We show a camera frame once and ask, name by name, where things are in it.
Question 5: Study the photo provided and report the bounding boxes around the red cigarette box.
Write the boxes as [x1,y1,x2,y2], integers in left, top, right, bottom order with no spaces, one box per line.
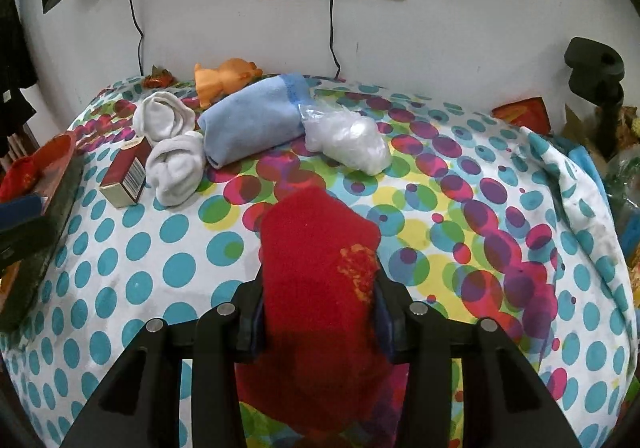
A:
[98,137,151,209]

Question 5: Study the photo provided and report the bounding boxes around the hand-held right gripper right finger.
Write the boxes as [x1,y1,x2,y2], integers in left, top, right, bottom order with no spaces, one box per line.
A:
[372,273,583,448]

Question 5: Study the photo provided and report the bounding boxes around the dark hanging cloth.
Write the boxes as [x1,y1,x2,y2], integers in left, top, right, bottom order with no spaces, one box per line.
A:
[0,0,38,139]

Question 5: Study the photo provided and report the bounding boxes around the black charger cable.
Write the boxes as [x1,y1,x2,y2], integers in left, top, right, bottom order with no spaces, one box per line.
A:
[327,0,343,79]

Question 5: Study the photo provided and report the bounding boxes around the thin black wall cable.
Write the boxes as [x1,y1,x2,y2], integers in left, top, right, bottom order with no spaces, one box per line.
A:
[124,0,146,74]

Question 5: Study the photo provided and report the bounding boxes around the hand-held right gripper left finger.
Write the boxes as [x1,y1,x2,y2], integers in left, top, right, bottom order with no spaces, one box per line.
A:
[60,278,266,448]

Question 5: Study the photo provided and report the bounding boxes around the red sock gold print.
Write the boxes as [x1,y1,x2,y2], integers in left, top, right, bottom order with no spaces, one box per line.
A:
[234,188,416,434]

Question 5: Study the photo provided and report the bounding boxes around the red green candy wrapper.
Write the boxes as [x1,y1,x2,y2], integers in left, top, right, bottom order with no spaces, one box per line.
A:
[141,64,177,89]

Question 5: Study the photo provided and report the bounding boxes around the clear bag of toys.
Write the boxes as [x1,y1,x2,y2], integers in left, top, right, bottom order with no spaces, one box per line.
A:
[605,103,640,289]

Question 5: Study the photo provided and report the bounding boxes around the white teal patterned cloth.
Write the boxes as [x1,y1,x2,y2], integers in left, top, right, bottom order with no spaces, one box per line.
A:
[520,125,633,324]

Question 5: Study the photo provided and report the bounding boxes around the orange toy animal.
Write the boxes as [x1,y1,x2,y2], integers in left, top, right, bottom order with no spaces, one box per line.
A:
[194,58,263,110]

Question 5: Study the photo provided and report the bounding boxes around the black clamp stand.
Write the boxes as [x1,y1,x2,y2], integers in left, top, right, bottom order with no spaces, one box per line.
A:
[564,37,626,161]

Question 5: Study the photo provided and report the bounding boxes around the polka dot tablecloth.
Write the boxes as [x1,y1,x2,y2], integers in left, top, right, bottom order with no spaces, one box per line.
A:
[0,73,636,448]

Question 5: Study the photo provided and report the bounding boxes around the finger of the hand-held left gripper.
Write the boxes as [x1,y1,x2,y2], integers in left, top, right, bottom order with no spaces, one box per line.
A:
[0,218,57,270]
[0,195,47,229]

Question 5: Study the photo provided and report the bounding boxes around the white sock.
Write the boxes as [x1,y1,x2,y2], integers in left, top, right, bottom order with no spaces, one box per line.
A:
[146,130,205,207]
[132,90,197,144]

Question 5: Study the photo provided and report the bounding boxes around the clear plastic bag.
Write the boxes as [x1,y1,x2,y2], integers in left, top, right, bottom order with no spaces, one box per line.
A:
[298,98,392,176]

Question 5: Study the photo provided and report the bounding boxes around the round red lacquer tray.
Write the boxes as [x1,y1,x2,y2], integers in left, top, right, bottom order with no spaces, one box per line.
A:
[0,130,87,334]

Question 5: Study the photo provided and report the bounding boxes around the dark wooden chair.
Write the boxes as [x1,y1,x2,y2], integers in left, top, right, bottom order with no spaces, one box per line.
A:
[0,125,43,164]

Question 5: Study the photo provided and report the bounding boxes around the blue folded towel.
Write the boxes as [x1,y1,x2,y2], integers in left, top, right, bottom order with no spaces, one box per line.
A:
[197,73,313,169]

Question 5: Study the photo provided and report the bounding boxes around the red packet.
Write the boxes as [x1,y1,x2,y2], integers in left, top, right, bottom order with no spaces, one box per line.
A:
[492,98,551,134]

